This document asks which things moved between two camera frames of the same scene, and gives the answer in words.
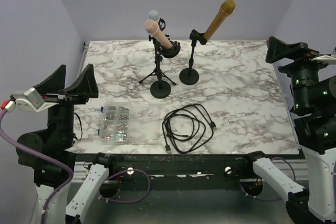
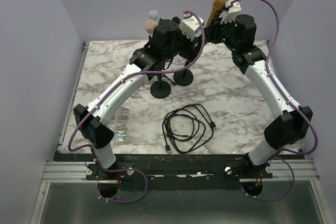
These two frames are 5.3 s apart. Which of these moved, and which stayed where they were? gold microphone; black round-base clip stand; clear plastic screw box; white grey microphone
Moved: black round-base clip stand; gold microphone
Stayed: white grey microphone; clear plastic screw box
